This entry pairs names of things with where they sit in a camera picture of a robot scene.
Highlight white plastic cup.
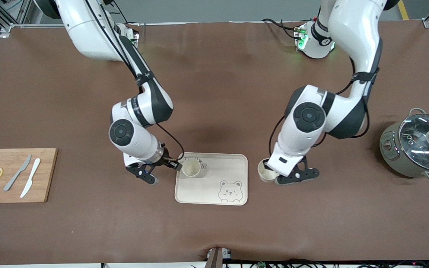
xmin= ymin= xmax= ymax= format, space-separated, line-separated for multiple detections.
xmin=182 ymin=158 xmax=201 ymax=178
xmin=257 ymin=158 xmax=279 ymax=183

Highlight beige bear print tray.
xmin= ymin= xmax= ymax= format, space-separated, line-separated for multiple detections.
xmin=175 ymin=152 xmax=248 ymax=206

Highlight brown table mat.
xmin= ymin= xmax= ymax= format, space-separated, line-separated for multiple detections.
xmin=0 ymin=20 xmax=429 ymax=265

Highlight grey-green cooking pot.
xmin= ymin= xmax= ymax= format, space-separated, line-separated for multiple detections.
xmin=379 ymin=108 xmax=429 ymax=182

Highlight white plastic knife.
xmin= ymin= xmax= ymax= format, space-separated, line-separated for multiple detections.
xmin=20 ymin=158 xmax=41 ymax=198

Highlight grey plastic knife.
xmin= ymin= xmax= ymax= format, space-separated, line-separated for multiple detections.
xmin=3 ymin=154 xmax=32 ymax=192

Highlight glass pot lid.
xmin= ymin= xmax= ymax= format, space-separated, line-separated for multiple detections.
xmin=399 ymin=114 xmax=429 ymax=165

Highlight wooden cutting board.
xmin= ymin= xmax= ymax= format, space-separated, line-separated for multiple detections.
xmin=0 ymin=148 xmax=58 ymax=204

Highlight black left arm base cables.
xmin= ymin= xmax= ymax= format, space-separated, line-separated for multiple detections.
xmin=262 ymin=18 xmax=301 ymax=40

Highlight black right arm base cable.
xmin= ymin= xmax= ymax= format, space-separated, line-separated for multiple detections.
xmin=113 ymin=0 xmax=141 ymax=27

